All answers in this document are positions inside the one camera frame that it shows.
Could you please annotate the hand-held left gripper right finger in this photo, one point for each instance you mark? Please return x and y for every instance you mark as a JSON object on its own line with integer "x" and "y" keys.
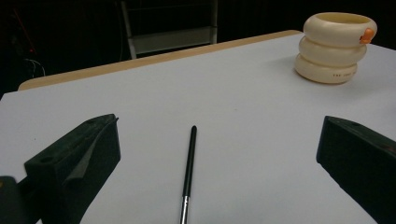
{"x": 361, "y": 155}

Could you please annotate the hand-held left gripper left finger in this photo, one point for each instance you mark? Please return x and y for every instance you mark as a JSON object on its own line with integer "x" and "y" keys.
{"x": 77, "y": 149}

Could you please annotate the cream ringed brush holder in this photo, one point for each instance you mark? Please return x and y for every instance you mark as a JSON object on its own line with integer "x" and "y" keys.
{"x": 330, "y": 53}

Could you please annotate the black makeup brush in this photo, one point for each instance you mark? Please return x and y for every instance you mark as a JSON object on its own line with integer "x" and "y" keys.
{"x": 189, "y": 161}

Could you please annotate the wooden table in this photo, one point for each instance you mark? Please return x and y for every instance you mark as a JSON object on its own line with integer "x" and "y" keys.
{"x": 124, "y": 63}

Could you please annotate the white metal desk frame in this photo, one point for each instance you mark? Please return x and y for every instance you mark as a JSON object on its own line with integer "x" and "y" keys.
{"x": 174, "y": 39}

